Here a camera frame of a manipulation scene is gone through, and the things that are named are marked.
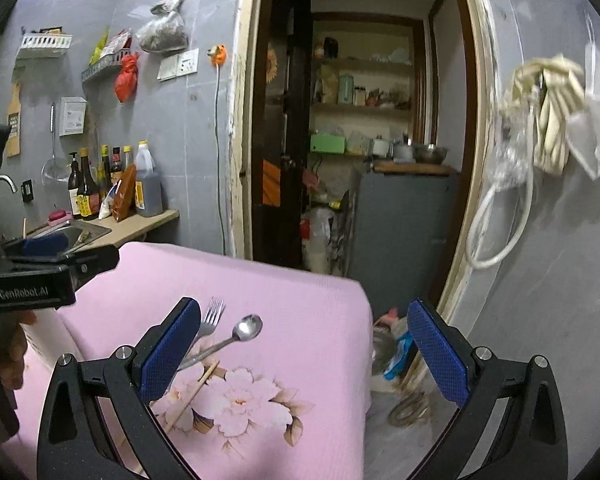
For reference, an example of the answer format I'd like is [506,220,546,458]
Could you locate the white plastic utensil holder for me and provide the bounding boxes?
[23,309,83,370]

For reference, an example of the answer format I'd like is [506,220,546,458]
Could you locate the wooden chopstick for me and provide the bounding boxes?
[164,361,220,434]

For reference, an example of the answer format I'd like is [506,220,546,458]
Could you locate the metal fork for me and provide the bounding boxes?
[190,297,225,348]

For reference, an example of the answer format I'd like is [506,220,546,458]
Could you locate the metal spoon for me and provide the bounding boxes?
[178,314,263,372]

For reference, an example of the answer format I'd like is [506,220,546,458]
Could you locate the person's left hand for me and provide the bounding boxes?
[0,311,36,390]

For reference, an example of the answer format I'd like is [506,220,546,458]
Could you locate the pink sponge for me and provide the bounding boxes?
[47,209,73,226]

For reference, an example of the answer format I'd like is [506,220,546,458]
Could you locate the stainless steel sink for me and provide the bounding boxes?
[29,220,111,254]

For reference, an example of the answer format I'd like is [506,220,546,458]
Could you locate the dark soy sauce bottle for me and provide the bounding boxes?
[78,148,100,220]

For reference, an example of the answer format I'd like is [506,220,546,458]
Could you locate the metal strainer ladle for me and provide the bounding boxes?
[41,102,69,186]

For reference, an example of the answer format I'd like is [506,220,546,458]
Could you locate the orange sauce pouch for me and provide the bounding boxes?
[112,162,136,222]

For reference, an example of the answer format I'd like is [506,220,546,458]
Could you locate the large dark vinegar jug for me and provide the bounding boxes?
[134,141,163,218]

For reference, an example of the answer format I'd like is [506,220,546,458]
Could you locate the wooden grater board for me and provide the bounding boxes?
[5,82,21,157]

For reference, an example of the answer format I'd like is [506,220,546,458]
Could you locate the white tissue box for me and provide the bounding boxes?
[59,96,87,136]

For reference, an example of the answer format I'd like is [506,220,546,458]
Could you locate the red plastic bag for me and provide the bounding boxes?
[114,52,140,103]

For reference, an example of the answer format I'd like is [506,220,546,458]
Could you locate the pink floral table cloth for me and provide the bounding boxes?
[2,240,375,480]

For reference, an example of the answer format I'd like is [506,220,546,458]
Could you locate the grey cabinet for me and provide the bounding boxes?
[346,172,457,318]

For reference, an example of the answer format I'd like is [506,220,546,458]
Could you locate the clear bag of dried goods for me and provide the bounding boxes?
[135,0,188,54]

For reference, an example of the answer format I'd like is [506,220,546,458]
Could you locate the green box on shelf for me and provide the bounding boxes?
[310,133,347,155]

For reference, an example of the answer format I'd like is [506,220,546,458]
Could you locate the metal bowl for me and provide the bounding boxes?
[413,144,449,165]

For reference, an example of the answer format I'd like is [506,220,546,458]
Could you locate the cream rubber gloves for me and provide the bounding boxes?
[505,54,585,177]

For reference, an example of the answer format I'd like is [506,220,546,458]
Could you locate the white hose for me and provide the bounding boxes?
[465,109,536,271]

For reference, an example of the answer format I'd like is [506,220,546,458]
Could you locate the grey wall rack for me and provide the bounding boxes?
[81,48,131,82]

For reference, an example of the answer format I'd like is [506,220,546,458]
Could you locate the white wall basket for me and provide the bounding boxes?
[17,34,72,60]

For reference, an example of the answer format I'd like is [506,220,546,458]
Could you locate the white wall switch socket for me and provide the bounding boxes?
[157,48,199,81]

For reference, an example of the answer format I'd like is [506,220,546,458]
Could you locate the orange wall hook plug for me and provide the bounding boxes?
[208,44,227,67]

